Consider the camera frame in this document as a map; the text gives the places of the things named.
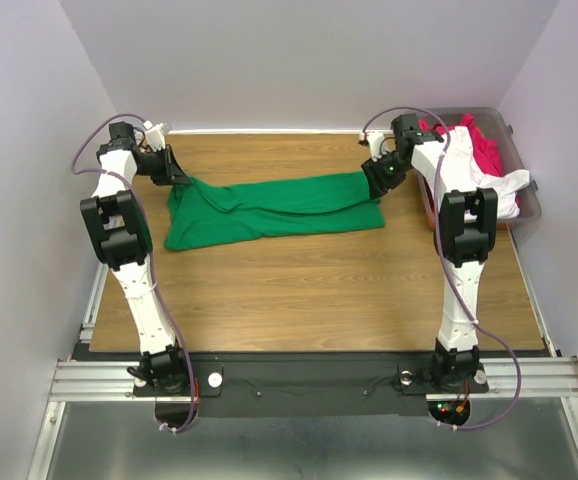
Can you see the aluminium frame rail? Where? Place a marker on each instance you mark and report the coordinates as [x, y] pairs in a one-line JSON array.
[[355, 378]]

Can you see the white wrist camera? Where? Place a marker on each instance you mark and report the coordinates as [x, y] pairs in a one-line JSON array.
[[378, 143], [155, 134]]

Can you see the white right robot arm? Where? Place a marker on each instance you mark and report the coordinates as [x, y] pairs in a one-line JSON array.
[[465, 228]]

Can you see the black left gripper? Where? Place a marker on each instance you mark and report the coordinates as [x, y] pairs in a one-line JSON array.
[[171, 171]]

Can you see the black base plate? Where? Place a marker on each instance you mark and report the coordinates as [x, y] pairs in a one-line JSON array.
[[238, 405]]

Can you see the clear plastic bin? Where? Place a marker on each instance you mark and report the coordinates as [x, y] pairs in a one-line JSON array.
[[493, 127]]

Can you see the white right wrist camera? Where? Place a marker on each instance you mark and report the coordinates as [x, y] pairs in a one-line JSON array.
[[378, 143]]

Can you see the white t shirt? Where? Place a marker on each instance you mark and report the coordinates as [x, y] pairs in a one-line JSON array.
[[474, 170]]

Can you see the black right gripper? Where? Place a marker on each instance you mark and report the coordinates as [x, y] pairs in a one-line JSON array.
[[377, 188]]

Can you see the green t shirt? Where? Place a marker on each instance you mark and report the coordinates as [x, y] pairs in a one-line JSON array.
[[204, 215]]

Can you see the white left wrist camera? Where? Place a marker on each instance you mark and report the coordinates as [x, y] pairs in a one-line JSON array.
[[155, 134]]

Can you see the red t shirt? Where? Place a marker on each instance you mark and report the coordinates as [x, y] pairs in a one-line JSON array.
[[484, 145]]

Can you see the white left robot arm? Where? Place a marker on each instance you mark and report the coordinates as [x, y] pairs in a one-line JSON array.
[[120, 236]]

